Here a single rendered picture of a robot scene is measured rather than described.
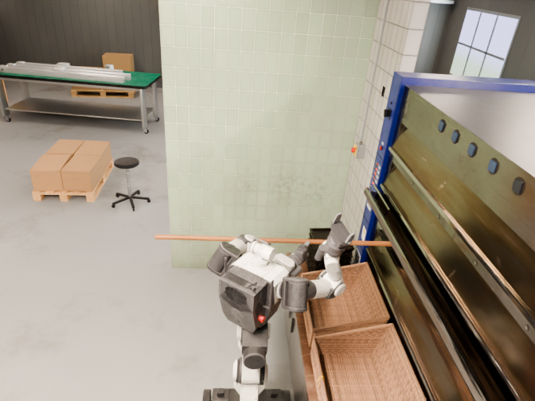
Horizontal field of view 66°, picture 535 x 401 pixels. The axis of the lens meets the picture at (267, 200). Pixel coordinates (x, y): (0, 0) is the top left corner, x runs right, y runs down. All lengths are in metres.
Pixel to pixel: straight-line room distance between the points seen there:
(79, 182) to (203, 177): 2.18
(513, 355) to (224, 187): 2.66
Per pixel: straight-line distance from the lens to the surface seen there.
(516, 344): 1.78
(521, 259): 1.72
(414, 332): 2.48
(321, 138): 3.59
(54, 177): 5.56
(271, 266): 2.02
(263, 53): 3.36
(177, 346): 3.54
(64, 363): 3.62
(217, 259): 2.11
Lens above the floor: 2.64
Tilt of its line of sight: 29 degrees down
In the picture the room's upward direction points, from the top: 5 degrees clockwise
